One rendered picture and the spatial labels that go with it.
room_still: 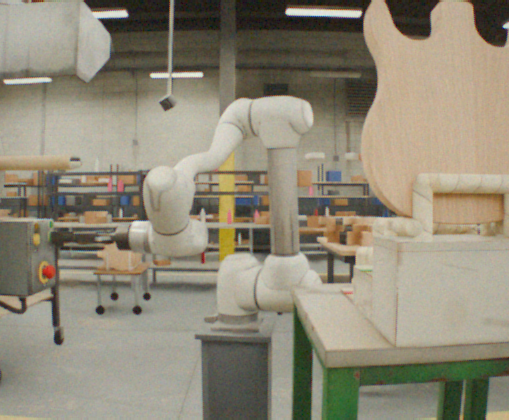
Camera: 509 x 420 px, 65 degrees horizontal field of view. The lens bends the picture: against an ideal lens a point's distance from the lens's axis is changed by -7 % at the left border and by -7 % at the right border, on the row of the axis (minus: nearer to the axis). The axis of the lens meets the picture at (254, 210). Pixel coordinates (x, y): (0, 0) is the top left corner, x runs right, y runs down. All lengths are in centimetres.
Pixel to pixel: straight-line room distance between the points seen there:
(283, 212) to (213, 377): 65
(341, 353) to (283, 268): 79
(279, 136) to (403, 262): 83
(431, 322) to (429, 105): 36
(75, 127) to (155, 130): 236
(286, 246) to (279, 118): 43
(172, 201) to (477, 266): 67
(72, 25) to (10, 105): 1329
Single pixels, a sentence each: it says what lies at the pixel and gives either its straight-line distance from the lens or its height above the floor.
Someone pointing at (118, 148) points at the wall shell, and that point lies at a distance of 1252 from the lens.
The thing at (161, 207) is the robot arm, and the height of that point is 115.
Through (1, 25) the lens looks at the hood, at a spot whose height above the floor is 149.
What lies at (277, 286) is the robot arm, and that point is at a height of 88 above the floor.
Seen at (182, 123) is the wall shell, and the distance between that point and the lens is 1222.
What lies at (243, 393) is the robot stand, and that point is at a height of 48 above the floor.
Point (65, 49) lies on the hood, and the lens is 83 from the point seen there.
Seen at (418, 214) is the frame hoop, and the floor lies 114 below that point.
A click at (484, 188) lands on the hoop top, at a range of 77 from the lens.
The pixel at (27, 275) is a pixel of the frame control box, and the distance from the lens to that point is 122.
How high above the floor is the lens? 116
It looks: 1 degrees down
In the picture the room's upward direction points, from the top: straight up
